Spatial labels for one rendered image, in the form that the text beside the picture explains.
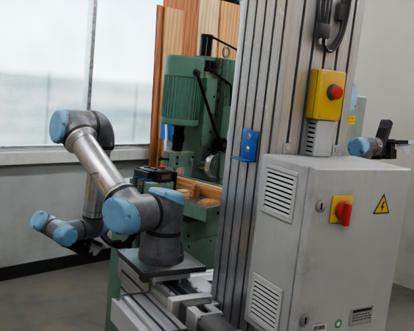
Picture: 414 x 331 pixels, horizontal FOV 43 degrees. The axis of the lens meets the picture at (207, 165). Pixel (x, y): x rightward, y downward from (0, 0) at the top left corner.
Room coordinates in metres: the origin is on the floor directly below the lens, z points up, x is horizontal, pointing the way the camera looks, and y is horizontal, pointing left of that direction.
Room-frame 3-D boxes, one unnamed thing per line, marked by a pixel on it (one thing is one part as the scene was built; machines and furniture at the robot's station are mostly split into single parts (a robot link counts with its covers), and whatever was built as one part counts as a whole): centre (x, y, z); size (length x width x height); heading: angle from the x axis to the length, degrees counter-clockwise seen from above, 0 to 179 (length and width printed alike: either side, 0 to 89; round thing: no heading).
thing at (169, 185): (2.25, 0.23, 0.91); 0.15 x 0.14 x 0.09; 50
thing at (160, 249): (1.66, 0.12, 0.87); 0.15 x 0.15 x 0.10
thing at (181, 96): (2.43, 0.15, 1.35); 0.18 x 0.18 x 0.31
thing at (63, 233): (1.84, 0.49, 0.81); 0.11 x 0.11 x 0.08; 47
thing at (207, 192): (2.36, 0.06, 0.92); 0.63 x 0.02 x 0.04; 50
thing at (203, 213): (2.31, 0.18, 0.87); 0.61 x 0.30 x 0.06; 50
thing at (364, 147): (2.01, -0.58, 1.21); 0.11 x 0.08 x 0.09; 135
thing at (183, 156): (2.44, 0.13, 1.03); 0.14 x 0.07 x 0.09; 140
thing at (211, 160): (2.45, -0.03, 1.02); 0.12 x 0.03 x 0.12; 140
